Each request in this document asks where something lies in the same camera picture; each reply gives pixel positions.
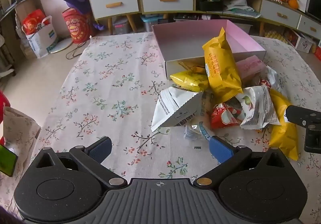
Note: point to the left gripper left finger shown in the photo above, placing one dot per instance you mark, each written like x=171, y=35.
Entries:
x=89, y=160

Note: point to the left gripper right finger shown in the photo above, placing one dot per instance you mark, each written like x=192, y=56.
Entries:
x=229, y=157

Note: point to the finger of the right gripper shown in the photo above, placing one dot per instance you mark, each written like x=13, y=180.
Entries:
x=303, y=117

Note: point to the gold biscuit bar package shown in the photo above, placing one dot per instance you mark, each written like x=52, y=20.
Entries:
x=285, y=135

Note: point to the red snack packet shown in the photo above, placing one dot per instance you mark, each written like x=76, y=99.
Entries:
x=226, y=115

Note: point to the clear blue-label snack packet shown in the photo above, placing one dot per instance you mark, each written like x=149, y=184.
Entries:
x=199, y=130

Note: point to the white green-print snack bag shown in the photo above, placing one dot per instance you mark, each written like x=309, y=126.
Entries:
x=257, y=107

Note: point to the white triangular snack bag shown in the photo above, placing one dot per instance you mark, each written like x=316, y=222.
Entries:
x=175, y=107

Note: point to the pink wafer package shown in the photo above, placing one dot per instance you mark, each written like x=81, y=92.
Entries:
x=249, y=67

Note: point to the yellow snack bag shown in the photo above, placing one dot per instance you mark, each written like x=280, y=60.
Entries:
x=190, y=81

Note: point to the yellow waffle sandwich bag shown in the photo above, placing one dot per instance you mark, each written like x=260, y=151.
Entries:
x=221, y=69

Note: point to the floral tablecloth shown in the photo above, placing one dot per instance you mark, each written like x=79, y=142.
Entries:
x=111, y=90

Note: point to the yellow egg tray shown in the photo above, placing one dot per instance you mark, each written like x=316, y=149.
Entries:
x=272, y=34

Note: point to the pink cardboard box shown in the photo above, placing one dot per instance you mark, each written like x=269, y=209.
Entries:
x=183, y=41

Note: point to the white paper shopping bag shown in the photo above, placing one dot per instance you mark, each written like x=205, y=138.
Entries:
x=44, y=40

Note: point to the red printed barrel bag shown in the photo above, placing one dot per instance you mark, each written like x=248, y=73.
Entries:
x=77, y=24

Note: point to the wooden cabinet with drawers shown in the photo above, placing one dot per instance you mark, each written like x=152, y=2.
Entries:
x=269, y=11

